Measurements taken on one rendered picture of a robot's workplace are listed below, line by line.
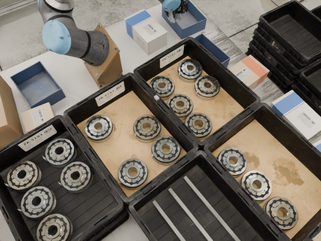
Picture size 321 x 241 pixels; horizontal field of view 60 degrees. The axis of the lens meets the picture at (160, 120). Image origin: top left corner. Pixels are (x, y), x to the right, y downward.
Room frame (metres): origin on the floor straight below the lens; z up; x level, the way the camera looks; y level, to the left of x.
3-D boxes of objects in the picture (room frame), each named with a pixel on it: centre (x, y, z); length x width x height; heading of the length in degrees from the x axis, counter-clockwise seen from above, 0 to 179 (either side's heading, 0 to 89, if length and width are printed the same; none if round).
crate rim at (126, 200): (0.41, 0.11, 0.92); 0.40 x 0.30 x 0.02; 38
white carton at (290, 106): (0.56, -0.57, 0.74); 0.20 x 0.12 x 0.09; 34
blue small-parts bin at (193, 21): (1.17, -0.12, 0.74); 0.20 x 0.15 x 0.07; 31
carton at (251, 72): (0.79, -0.39, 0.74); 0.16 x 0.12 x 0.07; 128
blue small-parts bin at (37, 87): (0.71, 0.55, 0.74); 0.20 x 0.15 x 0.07; 40
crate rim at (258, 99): (0.60, -0.13, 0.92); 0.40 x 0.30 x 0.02; 38
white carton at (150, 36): (1.05, 0.08, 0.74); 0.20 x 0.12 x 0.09; 37
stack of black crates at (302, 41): (1.26, -0.82, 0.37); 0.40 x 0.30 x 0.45; 33
